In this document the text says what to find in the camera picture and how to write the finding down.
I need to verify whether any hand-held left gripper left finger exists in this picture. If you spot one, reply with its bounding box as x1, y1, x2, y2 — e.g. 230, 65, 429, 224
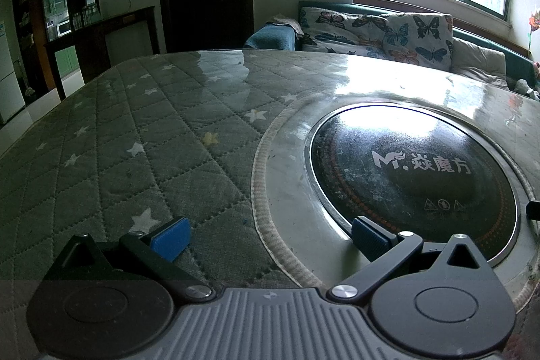
42, 217, 216, 302

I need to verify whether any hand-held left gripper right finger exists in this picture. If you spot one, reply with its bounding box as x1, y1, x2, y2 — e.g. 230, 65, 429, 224
327, 217, 503, 304

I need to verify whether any round black induction cooktop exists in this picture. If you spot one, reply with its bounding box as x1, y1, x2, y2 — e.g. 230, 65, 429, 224
304, 103, 530, 264

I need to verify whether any grey plush toy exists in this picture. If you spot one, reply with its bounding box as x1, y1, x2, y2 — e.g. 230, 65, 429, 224
512, 78, 540, 99

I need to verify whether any teal sofa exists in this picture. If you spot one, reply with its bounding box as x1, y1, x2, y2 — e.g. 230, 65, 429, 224
245, 0, 540, 99

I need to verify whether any cream cushion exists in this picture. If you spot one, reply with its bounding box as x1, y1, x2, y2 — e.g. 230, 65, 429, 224
449, 37, 509, 91

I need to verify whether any colourful pinwheel flower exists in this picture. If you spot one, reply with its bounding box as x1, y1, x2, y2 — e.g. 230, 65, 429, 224
527, 6, 540, 59

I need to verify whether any square butterfly print pillow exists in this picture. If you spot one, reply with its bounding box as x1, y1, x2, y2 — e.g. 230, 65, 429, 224
386, 13, 454, 71

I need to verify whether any white mop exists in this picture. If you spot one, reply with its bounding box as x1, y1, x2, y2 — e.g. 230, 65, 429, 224
17, 58, 36, 97

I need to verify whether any long butterfly print pillow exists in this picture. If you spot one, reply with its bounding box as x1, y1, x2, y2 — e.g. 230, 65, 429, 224
300, 7, 391, 59

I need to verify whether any dark wooden shelf cabinet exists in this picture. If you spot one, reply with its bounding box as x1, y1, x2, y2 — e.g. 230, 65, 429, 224
10, 0, 161, 101

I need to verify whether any white refrigerator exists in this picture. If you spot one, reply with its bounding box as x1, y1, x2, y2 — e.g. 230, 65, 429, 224
0, 20, 26, 124

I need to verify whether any blue blanket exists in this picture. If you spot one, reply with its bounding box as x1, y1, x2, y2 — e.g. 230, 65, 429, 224
245, 26, 296, 51

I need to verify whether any small beige cloth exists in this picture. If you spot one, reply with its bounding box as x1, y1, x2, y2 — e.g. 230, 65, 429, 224
268, 16, 303, 36

